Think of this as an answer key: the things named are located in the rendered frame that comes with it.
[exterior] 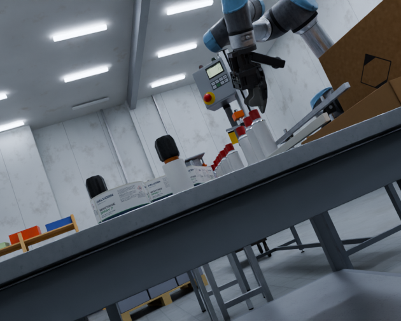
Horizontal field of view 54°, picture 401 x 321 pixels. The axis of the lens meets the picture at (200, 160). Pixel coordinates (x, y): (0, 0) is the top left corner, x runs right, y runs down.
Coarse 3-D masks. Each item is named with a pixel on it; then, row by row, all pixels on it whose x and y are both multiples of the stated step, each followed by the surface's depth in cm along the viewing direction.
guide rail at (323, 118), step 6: (324, 114) 84; (318, 120) 86; (324, 120) 84; (306, 126) 92; (312, 126) 90; (318, 126) 87; (300, 132) 96; (306, 132) 93; (312, 132) 92; (294, 138) 100; (300, 138) 97; (288, 144) 105; (294, 144) 102; (276, 150) 114; (282, 150) 110; (270, 156) 120
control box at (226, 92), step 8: (208, 64) 182; (200, 72) 183; (224, 72) 178; (200, 80) 183; (208, 80) 181; (200, 88) 183; (208, 88) 181; (224, 88) 178; (232, 88) 176; (216, 96) 179; (224, 96) 178; (232, 96) 178; (208, 104) 181; (216, 104) 181; (224, 104) 186
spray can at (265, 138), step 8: (256, 112) 130; (256, 120) 129; (264, 120) 130; (256, 128) 129; (264, 128) 128; (256, 136) 130; (264, 136) 128; (272, 136) 130; (264, 144) 128; (272, 144) 128; (264, 152) 128; (272, 152) 127
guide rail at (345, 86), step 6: (342, 84) 87; (348, 84) 86; (336, 90) 90; (342, 90) 88; (330, 96) 93; (336, 96) 91; (324, 102) 96; (330, 102) 94; (318, 108) 100; (312, 114) 104; (300, 120) 111; (306, 120) 108; (294, 126) 116; (300, 126) 112; (288, 132) 121; (282, 138) 126; (276, 144) 132
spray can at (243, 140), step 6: (240, 126) 147; (240, 132) 147; (240, 138) 146; (246, 138) 145; (240, 144) 147; (246, 144) 145; (246, 150) 145; (252, 150) 145; (246, 156) 146; (252, 156) 144; (252, 162) 144
